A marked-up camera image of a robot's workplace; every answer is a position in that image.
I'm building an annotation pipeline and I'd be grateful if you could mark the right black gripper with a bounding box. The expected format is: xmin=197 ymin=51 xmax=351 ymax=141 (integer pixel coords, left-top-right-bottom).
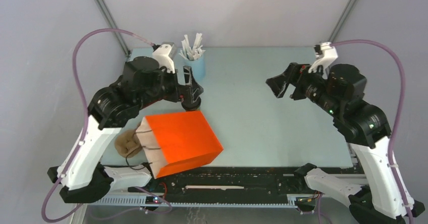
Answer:
xmin=264 ymin=62 xmax=340 ymax=117

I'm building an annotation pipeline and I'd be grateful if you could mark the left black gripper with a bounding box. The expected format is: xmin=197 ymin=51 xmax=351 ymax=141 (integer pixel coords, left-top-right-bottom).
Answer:
xmin=136 ymin=64 xmax=203 ymax=110

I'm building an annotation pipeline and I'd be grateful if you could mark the orange paper bag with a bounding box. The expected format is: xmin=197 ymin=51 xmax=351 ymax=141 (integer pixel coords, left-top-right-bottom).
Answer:
xmin=135 ymin=110 xmax=224 ymax=179

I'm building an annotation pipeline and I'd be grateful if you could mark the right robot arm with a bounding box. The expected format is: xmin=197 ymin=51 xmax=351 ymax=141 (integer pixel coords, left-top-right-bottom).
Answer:
xmin=266 ymin=63 xmax=425 ymax=223

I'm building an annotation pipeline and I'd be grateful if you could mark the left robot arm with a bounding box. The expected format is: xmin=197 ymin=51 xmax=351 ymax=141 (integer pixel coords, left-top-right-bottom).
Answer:
xmin=47 ymin=56 xmax=203 ymax=204

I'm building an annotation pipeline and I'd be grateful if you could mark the light blue holder cup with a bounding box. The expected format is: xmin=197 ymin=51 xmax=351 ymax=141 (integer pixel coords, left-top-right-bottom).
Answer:
xmin=184 ymin=55 xmax=205 ymax=81

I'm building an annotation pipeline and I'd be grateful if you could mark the white stirrer packets bundle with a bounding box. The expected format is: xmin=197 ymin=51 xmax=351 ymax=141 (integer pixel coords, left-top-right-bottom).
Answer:
xmin=179 ymin=33 xmax=205 ymax=61

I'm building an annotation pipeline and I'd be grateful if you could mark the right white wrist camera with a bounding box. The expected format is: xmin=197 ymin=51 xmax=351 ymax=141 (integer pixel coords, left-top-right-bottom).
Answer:
xmin=308 ymin=42 xmax=338 ymax=73

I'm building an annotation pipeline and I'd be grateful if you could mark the black metal base rail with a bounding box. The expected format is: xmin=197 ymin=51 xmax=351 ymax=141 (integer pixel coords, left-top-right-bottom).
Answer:
xmin=100 ymin=163 xmax=368 ymax=210

